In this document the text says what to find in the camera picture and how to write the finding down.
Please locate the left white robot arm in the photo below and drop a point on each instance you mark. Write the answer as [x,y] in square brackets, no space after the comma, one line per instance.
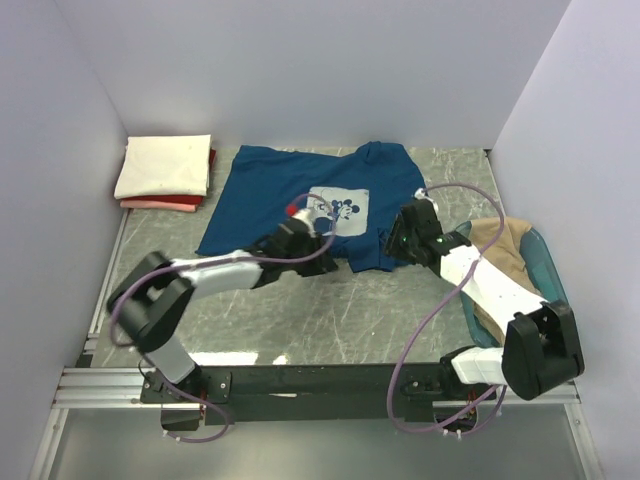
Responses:
[150,303]

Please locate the folded dark red t shirt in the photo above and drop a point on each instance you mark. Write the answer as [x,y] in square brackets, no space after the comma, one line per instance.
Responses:
[175,173]

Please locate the folded pink t shirt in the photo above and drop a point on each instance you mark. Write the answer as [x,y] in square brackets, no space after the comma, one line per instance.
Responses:
[159,205]

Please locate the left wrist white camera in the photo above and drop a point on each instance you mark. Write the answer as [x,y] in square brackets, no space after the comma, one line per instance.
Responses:
[304,215]

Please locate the wrist white camera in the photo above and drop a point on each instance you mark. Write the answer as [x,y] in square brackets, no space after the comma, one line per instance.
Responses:
[304,215]
[422,194]

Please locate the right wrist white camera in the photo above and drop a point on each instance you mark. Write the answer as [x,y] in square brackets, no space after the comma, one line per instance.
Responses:
[422,194]

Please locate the tan t shirt in bin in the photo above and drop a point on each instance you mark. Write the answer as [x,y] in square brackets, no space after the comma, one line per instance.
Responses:
[505,255]

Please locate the teal plastic bin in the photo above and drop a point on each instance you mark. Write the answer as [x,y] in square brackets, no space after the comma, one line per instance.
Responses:
[542,273]

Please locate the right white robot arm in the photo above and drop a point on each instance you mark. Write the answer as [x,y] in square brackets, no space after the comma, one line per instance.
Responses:
[540,349]

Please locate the blue printed t shirt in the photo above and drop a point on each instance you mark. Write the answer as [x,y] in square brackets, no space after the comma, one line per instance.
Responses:
[356,197]

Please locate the folded cream t shirt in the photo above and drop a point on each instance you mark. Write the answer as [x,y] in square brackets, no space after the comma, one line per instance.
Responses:
[159,142]

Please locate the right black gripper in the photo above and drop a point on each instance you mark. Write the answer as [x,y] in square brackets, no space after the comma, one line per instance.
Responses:
[392,244]

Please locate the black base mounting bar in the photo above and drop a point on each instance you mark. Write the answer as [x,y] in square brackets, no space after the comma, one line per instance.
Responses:
[331,392]

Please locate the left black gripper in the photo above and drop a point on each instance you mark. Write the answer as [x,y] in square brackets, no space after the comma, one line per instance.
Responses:
[323,263]

